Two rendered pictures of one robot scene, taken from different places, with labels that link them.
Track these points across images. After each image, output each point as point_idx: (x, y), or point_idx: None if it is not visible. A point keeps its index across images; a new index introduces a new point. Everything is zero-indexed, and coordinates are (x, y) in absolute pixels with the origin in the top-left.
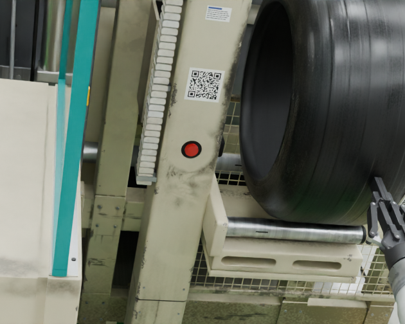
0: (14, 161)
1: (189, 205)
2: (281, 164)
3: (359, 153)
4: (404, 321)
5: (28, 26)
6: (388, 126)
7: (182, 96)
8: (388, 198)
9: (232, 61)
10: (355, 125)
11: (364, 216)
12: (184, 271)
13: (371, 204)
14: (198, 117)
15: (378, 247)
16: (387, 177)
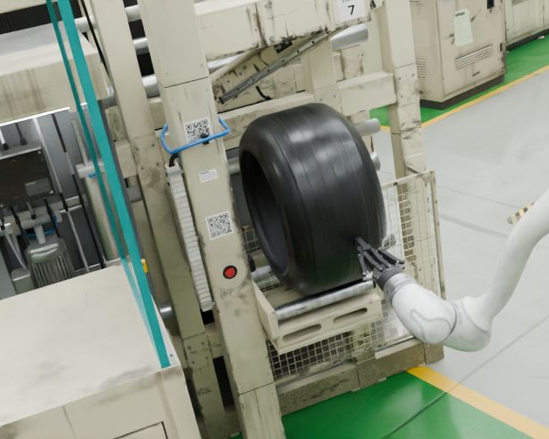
0: (113, 318)
1: (245, 311)
2: (291, 255)
3: (337, 226)
4: (401, 319)
5: (86, 236)
6: (348, 201)
7: (207, 239)
8: (368, 247)
9: (231, 202)
10: (325, 209)
11: None
12: (263, 360)
13: (358, 256)
14: (225, 248)
15: None
16: (363, 234)
